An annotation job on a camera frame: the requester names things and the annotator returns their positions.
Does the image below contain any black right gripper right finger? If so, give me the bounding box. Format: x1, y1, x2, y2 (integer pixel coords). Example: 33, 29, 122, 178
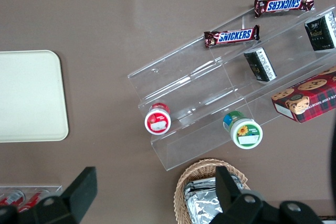
212, 166, 265, 224

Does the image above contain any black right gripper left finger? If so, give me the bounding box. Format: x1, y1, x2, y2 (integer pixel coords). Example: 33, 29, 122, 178
18, 166, 98, 224

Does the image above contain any light wicker basket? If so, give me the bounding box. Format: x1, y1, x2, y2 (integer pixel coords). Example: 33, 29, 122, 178
173, 158, 251, 224

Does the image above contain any cream plastic tray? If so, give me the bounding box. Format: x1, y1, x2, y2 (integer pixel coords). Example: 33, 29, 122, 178
0, 49, 69, 143

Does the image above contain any clear acrylic bottle rack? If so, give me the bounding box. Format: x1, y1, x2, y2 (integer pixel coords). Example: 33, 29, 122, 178
0, 185, 63, 214

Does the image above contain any silver foil pack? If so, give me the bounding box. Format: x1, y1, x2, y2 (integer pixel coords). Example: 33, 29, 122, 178
183, 174, 246, 201
186, 194, 224, 224

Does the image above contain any green-lidded sunflower jar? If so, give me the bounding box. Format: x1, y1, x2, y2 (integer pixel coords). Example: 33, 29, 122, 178
223, 111, 264, 150

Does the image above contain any red-lidded small jar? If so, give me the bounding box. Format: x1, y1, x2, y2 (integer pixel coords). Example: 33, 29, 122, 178
144, 102, 172, 136

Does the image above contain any red tartan cookie box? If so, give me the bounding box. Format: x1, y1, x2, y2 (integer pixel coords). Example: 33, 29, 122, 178
271, 66, 336, 123

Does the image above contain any clear acrylic stepped shelf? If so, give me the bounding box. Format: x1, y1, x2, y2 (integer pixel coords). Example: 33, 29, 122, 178
127, 0, 336, 172

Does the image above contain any black tea box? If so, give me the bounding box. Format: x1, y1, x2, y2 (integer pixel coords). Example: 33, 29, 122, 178
304, 11, 336, 51
243, 47, 278, 85

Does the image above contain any Snickers chocolate bar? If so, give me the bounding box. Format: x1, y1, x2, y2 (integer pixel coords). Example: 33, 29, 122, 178
204, 24, 261, 49
254, 0, 316, 18

